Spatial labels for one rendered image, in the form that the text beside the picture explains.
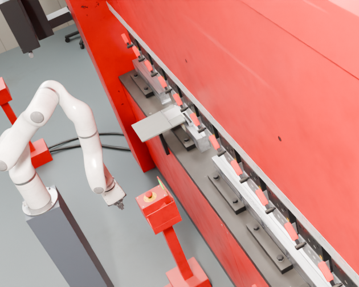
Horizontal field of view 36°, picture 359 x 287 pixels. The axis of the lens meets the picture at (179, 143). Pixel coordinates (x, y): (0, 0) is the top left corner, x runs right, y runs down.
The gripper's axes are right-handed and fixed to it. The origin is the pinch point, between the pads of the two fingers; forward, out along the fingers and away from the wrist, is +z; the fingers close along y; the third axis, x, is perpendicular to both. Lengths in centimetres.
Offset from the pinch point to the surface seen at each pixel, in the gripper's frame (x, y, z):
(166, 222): 4.9, -15.3, 22.9
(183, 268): -2, -11, 70
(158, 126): -33, -40, -5
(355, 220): 130, -52, -70
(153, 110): -67, -46, 8
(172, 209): 4.9, -21.2, 17.0
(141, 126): -40, -32, -6
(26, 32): -136, -5, -45
